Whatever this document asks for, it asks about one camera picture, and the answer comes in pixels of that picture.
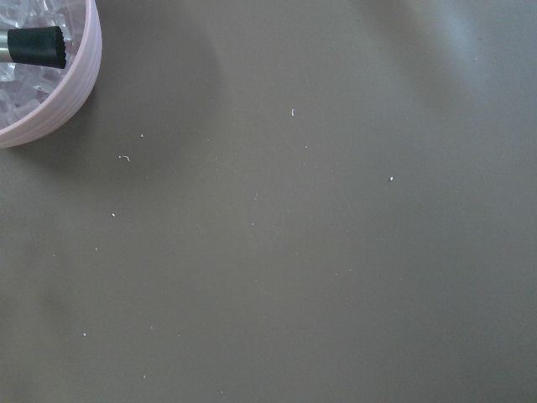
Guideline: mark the pink bowl with ice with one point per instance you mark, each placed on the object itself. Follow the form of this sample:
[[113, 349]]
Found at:
[[36, 100]]

